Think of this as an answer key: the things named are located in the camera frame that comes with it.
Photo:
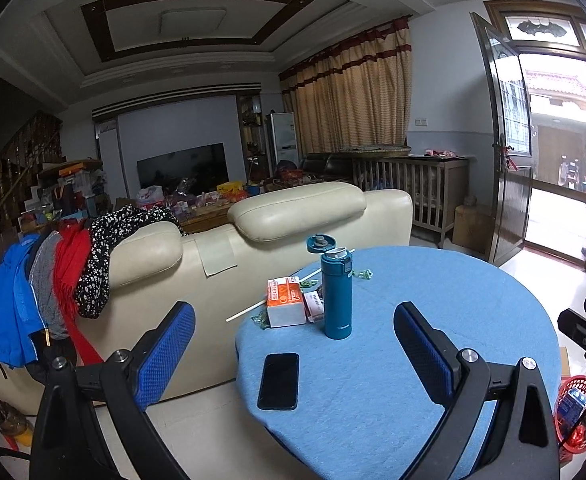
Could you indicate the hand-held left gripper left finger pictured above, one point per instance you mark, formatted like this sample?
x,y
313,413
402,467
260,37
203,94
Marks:
x,y
165,355

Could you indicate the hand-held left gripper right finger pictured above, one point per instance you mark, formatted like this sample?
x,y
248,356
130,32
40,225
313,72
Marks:
x,y
423,355

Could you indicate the blue toothpaste box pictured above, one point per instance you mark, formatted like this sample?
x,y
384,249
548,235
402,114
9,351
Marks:
x,y
571,405

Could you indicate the red plastic basket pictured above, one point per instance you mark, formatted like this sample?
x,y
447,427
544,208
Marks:
x,y
563,430

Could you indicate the cream leather sofa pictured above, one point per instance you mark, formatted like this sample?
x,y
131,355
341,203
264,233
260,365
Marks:
x,y
198,320

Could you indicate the blue tablecloth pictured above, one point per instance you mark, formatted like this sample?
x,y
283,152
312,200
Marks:
x,y
373,375

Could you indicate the white straw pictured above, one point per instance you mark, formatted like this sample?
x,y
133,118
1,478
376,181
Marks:
x,y
245,311

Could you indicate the blue thermos bottle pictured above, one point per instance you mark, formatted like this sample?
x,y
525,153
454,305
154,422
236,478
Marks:
x,y
337,305

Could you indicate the green candy wrapper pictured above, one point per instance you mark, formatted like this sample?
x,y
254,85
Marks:
x,y
362,274
309,284
259,320

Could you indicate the black floral garment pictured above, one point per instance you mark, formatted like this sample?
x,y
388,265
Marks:
x,y
98,270

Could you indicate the black smartphone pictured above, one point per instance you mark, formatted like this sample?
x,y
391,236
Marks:
x,y
278,382

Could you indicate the dark cloth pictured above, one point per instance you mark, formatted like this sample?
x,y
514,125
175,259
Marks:
x,y
48,360

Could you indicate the pink and white box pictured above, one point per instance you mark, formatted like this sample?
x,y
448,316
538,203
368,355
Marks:
x,y
314,307

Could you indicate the red scarf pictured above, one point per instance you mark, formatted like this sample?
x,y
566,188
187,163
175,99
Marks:
x,y
70,270

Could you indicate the orange and white box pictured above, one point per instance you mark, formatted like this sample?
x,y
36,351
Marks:
x,y
285,305

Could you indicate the cardboard box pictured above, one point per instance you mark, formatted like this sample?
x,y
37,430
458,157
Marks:
x,y
473,230

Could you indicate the grey striped garment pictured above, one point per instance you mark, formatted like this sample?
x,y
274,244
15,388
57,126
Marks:
x,y
48,285

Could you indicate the metal glass door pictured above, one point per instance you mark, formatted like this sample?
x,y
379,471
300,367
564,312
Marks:
x,y
510,200

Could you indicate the cluttered coffee table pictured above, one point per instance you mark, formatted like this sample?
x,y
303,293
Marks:
x,y
203,210

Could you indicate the blue jacket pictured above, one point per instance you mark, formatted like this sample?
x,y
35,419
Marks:
x,y
8,310

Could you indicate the wooden crib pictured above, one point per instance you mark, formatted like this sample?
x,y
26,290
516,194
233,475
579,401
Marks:
x,y
398,185

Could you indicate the pile of colourful bags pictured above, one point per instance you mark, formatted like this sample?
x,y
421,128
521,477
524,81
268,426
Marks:
x,y
3,420

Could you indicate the black television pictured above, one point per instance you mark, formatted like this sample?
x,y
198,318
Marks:
x,y
183,167

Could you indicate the pile of storage boxes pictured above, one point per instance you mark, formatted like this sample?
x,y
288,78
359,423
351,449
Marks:
x,y
68,190

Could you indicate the round bamboo tray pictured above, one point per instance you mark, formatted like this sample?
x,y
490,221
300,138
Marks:
x,y
375,149

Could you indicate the brown leather sofa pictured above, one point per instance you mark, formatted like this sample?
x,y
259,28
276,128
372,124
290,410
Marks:
x,y
325,167

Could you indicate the wooden stair railing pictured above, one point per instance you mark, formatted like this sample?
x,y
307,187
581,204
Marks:
x,y
13,175

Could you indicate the wooden display shelf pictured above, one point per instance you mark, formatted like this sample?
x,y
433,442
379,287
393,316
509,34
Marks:
x,y
253,135

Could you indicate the white standing air conditioner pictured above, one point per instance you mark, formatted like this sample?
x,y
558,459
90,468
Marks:
x,y
282,140

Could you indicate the square ceiling light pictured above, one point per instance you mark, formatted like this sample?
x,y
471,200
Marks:
x,y
193,21

